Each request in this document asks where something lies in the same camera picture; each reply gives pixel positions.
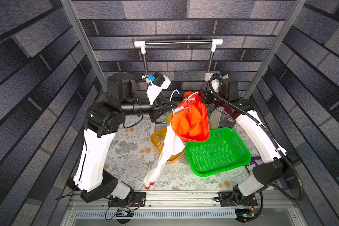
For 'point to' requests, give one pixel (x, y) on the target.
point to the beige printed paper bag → (214, 117)
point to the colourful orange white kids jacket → (189, 122)
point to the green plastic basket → (224, 150)
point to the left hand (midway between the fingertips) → (175, 103)
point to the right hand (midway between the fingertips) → (199, 92)
